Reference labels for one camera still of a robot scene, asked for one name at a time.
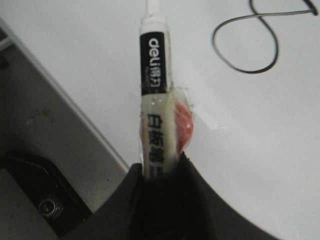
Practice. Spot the white black whiteboard marker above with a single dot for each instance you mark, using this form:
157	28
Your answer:
158	129

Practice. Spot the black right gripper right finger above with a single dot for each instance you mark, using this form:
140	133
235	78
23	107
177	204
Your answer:
206	216

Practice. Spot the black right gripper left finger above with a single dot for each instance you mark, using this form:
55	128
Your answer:
115	219

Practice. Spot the black whiteboard stand foot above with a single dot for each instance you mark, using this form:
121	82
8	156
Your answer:
47	188

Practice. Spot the white whiteboard with aluminium frame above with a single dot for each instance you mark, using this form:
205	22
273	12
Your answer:
256	138

